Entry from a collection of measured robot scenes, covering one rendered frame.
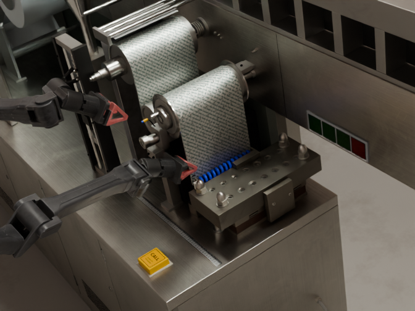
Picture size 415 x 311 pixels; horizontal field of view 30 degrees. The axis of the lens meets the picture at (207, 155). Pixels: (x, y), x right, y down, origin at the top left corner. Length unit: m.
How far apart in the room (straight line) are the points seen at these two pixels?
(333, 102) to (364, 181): 1.82
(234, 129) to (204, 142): 0.11
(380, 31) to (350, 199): 2.03
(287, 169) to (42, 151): 1.04
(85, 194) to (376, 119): 0.79
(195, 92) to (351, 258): 1.50
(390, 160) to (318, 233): 0.49
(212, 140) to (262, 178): 0.19
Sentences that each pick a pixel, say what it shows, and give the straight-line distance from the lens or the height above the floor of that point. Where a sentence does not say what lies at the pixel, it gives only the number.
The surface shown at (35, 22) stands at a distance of 3.13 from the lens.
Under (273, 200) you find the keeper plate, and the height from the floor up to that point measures 0.99.
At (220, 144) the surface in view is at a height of 1.10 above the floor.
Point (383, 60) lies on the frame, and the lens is 1.97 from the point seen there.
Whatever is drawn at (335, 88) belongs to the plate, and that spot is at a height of 1.34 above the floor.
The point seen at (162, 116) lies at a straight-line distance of 2.30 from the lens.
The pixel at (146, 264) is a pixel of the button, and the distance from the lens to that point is 2.32.
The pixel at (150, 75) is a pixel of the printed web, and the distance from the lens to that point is 2.47.
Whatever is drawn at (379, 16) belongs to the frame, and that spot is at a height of 1.61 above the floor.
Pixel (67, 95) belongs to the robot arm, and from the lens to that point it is 2.11.
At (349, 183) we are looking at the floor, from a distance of 3.97.
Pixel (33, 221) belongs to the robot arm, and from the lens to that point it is 1.96.
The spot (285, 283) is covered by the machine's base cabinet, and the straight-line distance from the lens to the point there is 2.52.
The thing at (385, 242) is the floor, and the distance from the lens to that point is 3.63.
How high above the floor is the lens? 2.47
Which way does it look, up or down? 35 degrees down
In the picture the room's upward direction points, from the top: 11 degrees counter-clockwise
